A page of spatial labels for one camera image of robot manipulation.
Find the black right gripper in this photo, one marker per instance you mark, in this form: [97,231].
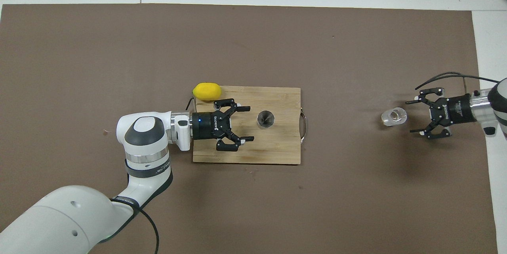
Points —
[455,110]

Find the brown table mat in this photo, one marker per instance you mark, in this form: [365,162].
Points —
[317,206]

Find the metal jigger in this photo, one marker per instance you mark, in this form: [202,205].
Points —
[265,119]

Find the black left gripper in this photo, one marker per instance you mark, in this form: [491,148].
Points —
[204,126]

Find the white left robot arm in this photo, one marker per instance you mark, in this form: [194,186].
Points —
[71,218]

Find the clear glass cup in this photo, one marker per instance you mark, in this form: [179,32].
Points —
[394,117]

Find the wooden cutting board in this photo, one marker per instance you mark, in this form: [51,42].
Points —
[277,147]

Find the yellow lemon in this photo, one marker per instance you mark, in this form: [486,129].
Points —
[206,91]

